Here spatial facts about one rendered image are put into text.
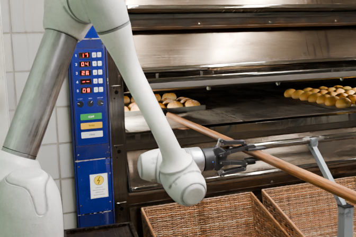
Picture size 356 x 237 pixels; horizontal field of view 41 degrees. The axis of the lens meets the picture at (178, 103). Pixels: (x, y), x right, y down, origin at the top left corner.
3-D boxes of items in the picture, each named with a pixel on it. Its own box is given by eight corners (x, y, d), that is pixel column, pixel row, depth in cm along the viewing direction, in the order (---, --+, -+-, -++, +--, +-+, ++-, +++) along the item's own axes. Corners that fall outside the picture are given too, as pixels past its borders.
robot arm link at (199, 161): (179, 172, 161) (196, 170, 163) (189, 179, 152) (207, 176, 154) (179, 145, 160) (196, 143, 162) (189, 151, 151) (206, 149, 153)
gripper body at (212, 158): (196, 145, 161) (221, 142, 164) (196, 169, 162) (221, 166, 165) (205, 149, 154) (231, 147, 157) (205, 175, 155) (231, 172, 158)
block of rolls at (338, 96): (281, 96, 320) (281, 88, 319) (340, 91, 335) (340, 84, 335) (340, 108, 263) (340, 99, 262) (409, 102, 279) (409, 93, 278)
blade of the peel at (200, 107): (205, 109, 273) (205, 105, 272) (110, 118, 254) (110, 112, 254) (183, 102, 306) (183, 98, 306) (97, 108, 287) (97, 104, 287)
